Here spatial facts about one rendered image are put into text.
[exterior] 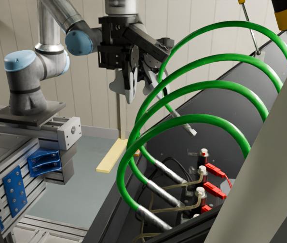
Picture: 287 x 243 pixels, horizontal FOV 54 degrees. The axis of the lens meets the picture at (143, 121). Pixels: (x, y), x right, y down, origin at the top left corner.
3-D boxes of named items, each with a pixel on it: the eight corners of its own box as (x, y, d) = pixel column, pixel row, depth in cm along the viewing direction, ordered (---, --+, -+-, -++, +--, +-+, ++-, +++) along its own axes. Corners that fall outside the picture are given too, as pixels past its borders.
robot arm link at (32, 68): (2, 87, 112) (-6, 53, 106) (31, 79, 122) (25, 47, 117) (20, 92, 106) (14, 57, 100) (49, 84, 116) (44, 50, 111)
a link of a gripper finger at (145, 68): (156, 87, 83) (148, 62, 86) (160, 83, 82) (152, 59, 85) (144, 85, 80) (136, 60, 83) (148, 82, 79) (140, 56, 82)
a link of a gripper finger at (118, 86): (112, 101, 73) (110, 67, 70) (134, 104, 72) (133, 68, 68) (108, 106, 71) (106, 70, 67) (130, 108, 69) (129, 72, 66)
